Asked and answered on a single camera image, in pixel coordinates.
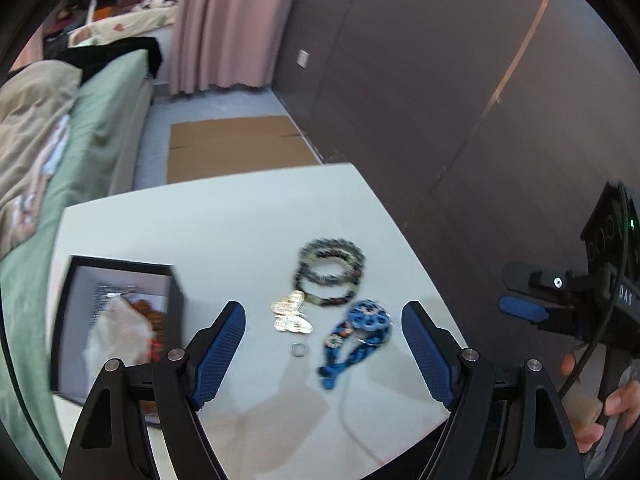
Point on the black jewelry box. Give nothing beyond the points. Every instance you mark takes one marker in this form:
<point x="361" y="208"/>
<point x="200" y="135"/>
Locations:
<point x="151" y="289"/>

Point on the white organza pouch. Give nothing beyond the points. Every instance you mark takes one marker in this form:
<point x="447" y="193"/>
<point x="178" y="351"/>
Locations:
<point x="120" y="332"/>

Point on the blue braided knot ornament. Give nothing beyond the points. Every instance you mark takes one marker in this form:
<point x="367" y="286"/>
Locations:
<point x="365" y="328"/>

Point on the pink curtain right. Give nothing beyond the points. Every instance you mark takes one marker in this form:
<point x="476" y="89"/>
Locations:
<point x="223" y="43"/>

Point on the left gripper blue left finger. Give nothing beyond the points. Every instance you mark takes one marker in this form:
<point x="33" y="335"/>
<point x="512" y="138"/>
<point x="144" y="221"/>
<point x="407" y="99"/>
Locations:
<point x="211" y="351"/>

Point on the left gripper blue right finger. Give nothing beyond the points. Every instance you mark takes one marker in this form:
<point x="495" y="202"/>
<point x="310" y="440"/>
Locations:
<point x="435" y="353"/>

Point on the floral bedding far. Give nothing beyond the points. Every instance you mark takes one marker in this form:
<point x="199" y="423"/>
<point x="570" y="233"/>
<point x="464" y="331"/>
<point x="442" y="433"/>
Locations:
<point x="144" y="17"/>

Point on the beige blanket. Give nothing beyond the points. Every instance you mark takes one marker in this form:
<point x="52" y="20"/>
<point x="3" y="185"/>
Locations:
<point x="35" y="129"/>

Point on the flat brown cardboard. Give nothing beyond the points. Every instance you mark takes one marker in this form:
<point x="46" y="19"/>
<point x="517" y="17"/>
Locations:
<point x="218" y="147"/>

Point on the person's right hand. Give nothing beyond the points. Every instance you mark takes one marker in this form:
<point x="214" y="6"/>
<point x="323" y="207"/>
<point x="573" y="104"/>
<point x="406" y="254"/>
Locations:
<point x="583" y="407"/>

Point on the white wall socket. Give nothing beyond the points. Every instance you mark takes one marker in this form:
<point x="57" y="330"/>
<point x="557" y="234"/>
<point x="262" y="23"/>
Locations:
<point x="302" y="58"/>

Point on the green bed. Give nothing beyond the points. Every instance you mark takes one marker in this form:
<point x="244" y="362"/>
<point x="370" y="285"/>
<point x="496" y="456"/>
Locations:
<point x="106" y="123"/>

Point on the white side table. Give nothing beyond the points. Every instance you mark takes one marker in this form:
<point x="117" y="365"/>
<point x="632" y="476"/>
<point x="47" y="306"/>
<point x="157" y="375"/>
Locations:
<point x="237" y="238"/>

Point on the gold butterfly brooch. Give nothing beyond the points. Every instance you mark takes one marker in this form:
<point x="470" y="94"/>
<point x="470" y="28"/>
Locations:
<point x="289" y="314"/>

